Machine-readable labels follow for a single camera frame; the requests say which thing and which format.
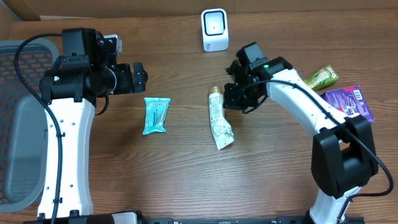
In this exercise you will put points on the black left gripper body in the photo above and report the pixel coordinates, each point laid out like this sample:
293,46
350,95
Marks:
124,79

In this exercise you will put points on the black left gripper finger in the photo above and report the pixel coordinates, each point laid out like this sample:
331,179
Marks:
139,72
139,86

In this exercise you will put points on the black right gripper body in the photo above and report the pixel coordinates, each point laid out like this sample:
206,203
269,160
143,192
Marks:
241,99

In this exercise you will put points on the teal wet wipes pack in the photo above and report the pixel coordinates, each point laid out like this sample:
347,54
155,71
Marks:
156,111

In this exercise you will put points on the white green cosmetic tube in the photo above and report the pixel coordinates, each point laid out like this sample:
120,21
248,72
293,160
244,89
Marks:
221,130

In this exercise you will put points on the green yellow snack pouch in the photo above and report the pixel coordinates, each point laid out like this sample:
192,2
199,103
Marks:
322,78

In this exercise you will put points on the purple sanitary pad pack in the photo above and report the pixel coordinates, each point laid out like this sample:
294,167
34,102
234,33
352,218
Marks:
349,100

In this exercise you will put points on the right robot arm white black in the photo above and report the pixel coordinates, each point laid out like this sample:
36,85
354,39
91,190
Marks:
342,146

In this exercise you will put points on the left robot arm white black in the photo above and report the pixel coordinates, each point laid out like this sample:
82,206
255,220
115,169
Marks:
86,71

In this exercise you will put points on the white barcode scanner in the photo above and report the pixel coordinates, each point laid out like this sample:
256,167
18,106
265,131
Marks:
214,27

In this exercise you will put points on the grey plastic mesh basket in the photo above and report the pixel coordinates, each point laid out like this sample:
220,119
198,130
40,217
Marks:
23,138

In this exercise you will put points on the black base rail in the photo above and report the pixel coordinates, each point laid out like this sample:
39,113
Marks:
136,217

